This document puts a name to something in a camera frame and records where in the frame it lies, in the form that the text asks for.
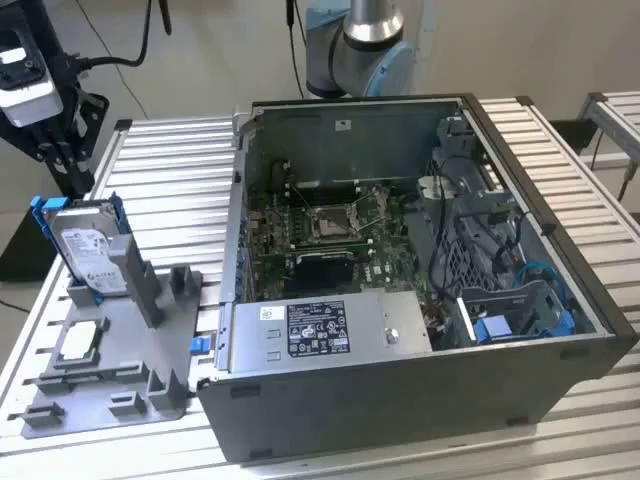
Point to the metal slat side table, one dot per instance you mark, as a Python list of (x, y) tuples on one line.
[(620, 112)]

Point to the green motherboard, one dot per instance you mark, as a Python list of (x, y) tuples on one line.
[(385, 250)]

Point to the grey parts rack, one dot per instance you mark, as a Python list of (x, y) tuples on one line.
[(125, 350)]

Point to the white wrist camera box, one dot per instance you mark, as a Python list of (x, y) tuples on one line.
[(30, 102)]

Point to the silver CPU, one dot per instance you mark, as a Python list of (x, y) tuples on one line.
[(79, 341)]

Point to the black RAM slot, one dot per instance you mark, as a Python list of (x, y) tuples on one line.
[(325, 187)]

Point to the blue carrier in bay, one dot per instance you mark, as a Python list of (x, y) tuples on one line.
[(492, 330)]

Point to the black graphics card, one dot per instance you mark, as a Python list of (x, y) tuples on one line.
[(320, 272)]

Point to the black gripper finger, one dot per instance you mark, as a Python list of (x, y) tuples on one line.
[(92, 115), (25, 137)]

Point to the grey power supply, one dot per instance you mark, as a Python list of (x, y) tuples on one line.
[(250, 340)]

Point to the grey metal disk bay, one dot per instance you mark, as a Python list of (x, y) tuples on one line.
[(530, 295)]

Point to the hard disk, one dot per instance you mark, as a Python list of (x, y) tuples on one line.
[(85, 250)]

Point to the open black PC case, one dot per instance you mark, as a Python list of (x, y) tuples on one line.
[(350, 415)]

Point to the perforated metal drive cage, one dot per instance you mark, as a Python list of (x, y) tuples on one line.
[(465, 250)]

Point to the black antenna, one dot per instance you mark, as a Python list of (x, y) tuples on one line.
[(165, 17)]

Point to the blue case latch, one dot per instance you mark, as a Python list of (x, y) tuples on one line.
[(200, 345)]

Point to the black box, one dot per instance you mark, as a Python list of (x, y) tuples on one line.
[(572, 137)]

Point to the CPU socket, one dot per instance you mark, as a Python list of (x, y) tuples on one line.
[(330, 225)]

